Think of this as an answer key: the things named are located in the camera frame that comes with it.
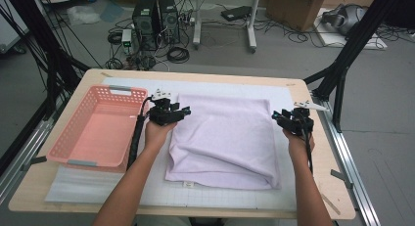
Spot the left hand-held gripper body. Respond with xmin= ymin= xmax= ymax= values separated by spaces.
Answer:
xmin=148 ymin=88 xmax=180 ymax=126

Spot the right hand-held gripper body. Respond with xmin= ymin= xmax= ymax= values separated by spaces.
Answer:
xmin=281 ymin=100 xmax=331 ymax=136

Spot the lavender cat-print garment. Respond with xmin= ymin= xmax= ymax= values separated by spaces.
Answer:
xmin=164 ymin=93 xmax=282 ymax=191

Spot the pink plastic basket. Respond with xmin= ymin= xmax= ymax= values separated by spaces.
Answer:
xmin=46 ymin=84 xmax=151 ymax=173

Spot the person's left hand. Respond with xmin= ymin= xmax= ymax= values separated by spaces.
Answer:
xmin=144 ymin=119 xmax=179 ymax=152

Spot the person's right hand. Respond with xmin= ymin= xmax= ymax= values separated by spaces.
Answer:
xmin=282 ymin=129 xmax=316 ymax=158

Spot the white grid mat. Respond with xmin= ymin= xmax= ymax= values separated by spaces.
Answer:
xmin=44 ymin=76 xmax=325 ymax=212

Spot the small white box green light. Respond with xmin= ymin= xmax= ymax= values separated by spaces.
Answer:
xmin=120 ymin=28 xmax=133 ymax=54

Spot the black computer tower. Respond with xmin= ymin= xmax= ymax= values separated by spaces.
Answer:
xmin=158 ymin=0 xmax=181 ymax=45
xmin=131 ymin=0 xmax=161 ymax=52

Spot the white board on floor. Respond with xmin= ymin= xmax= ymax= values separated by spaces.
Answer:
xmin=314 ymin=7 xmax=389 ymax=51

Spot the large open cardboard box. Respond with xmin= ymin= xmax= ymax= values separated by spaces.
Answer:
xmin=265 ymin=0 xmax=327 ymax=32

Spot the black flat device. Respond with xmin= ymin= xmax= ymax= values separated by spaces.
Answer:
xmin=220 ymin=5 xmax=253 ymax=23

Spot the grey rounded device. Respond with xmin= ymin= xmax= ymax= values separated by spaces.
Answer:
xmin=321 ymin=3 xmax=368 ymax=36

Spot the clear plastic bag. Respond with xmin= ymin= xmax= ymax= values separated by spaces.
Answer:
xmin=67 ymin=5 xmax=101 ymax=24

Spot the white cabinet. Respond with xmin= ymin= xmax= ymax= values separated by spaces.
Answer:
xmin=0 ymin=0 xmax=30 ymax=54

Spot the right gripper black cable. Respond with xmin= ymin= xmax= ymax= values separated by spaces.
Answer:
xmin=301 ymin=121 xmax=315 ymax=175

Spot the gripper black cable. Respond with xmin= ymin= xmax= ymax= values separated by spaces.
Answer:
xmin=126 ymin=95 xmax=155 ymax=171
xmin=301 ymin=121 xmax=315 ymax=175

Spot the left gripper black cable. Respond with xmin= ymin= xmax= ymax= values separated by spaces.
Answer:
xmin=126 ymin=95 xmax=155 ymax=171

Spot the coil of black cable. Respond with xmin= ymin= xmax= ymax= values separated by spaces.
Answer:
xmin=166 ymin=46 xmax=191 ymax=65

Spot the grey metal bracket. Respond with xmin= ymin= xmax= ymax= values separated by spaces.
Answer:
xmin=21 ymin=156 xmax=48 ymax=171
xmin=330 ymin=168 xmax=354 ymax=190

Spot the aluminium rail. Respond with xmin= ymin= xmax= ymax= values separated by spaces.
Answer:
xmin=0 ymin=98 xmax=63 ymax=204
xmin=311 ymin=92 xmax=381 ymax=226

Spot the white desk frame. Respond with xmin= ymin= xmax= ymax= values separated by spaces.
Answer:
xmin=192 ymin=0 xmax=262 ymax=54

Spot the small black cable coil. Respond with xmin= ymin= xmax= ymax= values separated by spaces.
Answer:
xmin=107 ymin=31 xmax=123 ymax=46

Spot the black metal frame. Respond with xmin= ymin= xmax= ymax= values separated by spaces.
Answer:
xmin=0 ymin=0 xmax=91 ymax=175
xmin=302 ymin=0 xmax=415 ymax=133

